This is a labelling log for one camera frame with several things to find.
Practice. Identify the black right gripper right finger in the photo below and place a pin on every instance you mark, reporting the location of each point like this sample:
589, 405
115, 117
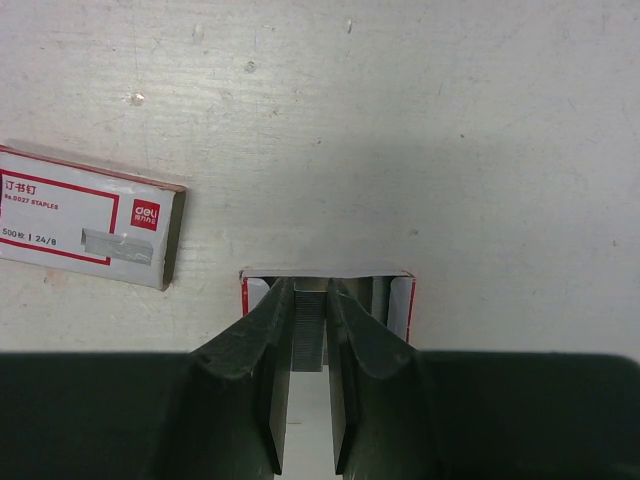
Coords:
524, 415

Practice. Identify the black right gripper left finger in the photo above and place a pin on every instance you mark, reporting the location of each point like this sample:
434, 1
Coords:
218, 412

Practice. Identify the staple box tray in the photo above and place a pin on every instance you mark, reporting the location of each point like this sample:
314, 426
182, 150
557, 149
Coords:
378, 390

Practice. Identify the silver staple strip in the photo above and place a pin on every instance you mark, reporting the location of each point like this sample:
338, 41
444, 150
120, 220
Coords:
309, 331

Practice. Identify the red white staple box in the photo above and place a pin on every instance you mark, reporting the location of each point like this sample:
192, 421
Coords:
90, 220

